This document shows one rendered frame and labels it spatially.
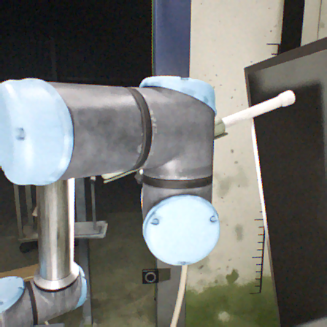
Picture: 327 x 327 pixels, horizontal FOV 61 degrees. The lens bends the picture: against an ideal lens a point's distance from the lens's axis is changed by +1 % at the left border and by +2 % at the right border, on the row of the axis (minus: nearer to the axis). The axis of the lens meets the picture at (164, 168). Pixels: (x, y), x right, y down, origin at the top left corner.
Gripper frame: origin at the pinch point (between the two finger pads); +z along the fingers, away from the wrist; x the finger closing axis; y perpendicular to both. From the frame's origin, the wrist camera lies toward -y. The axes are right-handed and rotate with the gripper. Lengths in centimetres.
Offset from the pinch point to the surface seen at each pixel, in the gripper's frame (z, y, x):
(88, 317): 107, 102, -82
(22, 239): 222, 63, -160
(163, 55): 85, -35, 26
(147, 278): 84, 79, -30
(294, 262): 35, 69, 39
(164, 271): 86, 80, -19
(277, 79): 34, -5, 53
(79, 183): 106, 14, -48
